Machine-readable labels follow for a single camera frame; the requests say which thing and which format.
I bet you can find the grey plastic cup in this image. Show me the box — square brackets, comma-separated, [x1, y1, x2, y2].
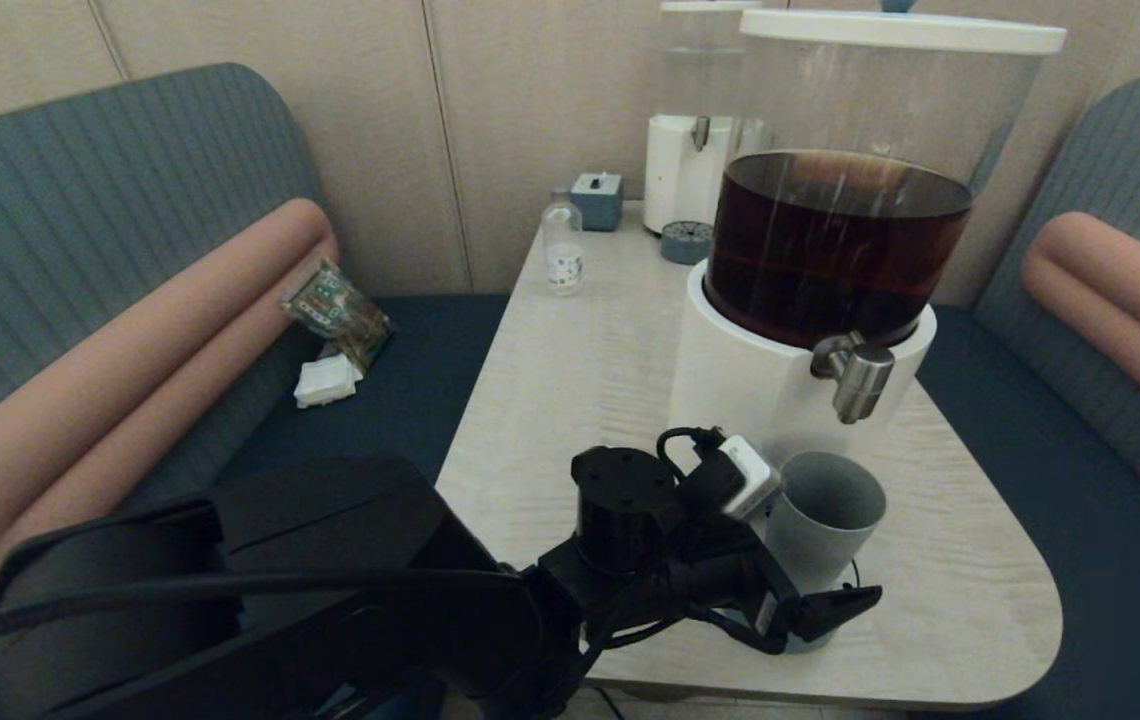
[765, 451, 888, 601]

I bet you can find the silver metal dispenser tap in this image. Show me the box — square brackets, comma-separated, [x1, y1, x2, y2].
[810, 333, 897, 426]

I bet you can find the small blue drip tray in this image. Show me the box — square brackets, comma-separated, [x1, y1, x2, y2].
[660, 221, 717, 267]

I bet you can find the clear plastic bottle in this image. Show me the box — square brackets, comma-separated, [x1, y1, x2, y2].
[542, 189, 586, 298]

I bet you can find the small white water dispenser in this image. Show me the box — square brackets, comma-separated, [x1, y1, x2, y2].
[643, 10, 763, 238]

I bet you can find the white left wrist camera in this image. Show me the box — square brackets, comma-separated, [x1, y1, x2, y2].
[720, 434, 783, 522]

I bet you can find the large white dispenser lid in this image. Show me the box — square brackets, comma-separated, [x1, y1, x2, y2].
[740, 0, 1069, 58]

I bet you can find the small blue tissue box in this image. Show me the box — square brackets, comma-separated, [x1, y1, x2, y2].
[570, 172, 625, 233]

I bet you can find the white folded napkin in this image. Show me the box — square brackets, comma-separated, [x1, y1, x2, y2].
[292, 352, 365, 409]

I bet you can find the blue booth sofa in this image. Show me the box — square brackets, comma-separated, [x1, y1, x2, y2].
[915, 75, 1140, 720]
[0, 62, 511, 720]

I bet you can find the large blue perforated drip tray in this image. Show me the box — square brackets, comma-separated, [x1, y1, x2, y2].
[720, 555, 863, 656]

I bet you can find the large dispenser with dark tea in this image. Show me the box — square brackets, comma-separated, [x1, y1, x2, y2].
[663, 45, 1046, 481]

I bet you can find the green snack packet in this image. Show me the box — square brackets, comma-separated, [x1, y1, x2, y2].
[280, 258, 396, 373]

